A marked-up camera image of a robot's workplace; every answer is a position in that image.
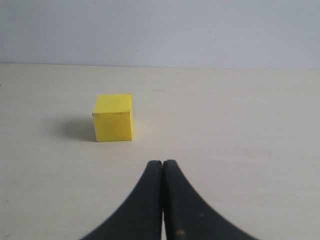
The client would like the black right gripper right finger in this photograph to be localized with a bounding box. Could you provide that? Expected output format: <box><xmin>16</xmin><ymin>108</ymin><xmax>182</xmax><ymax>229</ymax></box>
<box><xmin>163</xmin><ymin>160</ymin><xmax>253</xmax><ymax>240</ymax></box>

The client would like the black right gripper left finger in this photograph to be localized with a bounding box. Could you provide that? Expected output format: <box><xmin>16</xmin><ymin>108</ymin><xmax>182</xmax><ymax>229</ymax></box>
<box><xmin>83</xmin><ymin>160</ymin><xmax>163</xmax><ymax>240</ymax></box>

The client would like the yellow cube block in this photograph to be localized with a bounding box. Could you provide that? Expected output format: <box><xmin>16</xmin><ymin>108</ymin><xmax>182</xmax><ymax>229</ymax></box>
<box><xmin>92</xmin><ymin>93</ymin><xmax>133</xmax><ymax>142</ymax></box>

